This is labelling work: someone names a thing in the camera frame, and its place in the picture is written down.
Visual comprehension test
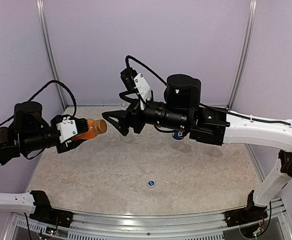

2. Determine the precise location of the blue bottle cap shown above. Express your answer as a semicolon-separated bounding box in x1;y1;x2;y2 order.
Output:
147;180;156;188

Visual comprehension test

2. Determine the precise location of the clear plastic bottle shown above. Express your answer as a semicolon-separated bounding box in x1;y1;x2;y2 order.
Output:
120;101;126;110

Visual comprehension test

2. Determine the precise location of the aluminium front rail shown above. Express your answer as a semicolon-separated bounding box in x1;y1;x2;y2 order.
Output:
4;197;292;240

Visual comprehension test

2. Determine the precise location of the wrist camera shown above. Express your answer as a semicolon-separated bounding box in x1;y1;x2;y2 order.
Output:
119;67;153;111
55;115;89;144

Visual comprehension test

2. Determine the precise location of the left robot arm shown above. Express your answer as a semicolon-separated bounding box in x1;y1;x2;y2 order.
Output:
0;101;89;223

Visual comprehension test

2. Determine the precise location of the left aluminium post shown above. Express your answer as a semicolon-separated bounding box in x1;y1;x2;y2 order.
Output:
36;0;67;110

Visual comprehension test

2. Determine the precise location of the orange juice bottle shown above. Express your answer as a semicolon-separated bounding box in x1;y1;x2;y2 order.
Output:
71;118;107;141

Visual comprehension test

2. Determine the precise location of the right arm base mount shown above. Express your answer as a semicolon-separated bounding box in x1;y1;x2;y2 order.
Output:
224;190;268;227

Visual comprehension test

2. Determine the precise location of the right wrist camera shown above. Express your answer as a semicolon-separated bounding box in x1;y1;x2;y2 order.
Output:
119;67;153;111

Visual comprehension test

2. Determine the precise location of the left camera cable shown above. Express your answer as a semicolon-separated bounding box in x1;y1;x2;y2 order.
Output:
0;79;77;141

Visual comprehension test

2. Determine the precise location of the aluminium post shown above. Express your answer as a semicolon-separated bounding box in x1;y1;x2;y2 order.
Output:
227;0;258;109
36;0;67;110

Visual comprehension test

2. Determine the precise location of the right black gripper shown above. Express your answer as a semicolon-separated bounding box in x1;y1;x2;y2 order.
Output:
101;90;190;137

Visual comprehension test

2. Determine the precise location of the right aluminium post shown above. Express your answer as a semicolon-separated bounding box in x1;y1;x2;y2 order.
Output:
227;0;258;109

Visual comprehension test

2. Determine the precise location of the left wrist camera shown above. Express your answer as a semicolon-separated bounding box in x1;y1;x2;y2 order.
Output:
55;115;89;144

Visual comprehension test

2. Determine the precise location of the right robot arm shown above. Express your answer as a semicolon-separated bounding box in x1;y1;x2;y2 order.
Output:
102;73;292;222

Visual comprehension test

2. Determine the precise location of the Pepsi bottle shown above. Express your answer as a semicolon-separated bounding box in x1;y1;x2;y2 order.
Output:
172;131;186;141

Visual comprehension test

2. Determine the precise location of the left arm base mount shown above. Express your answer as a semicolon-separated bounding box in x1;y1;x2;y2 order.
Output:
29;190;74;228

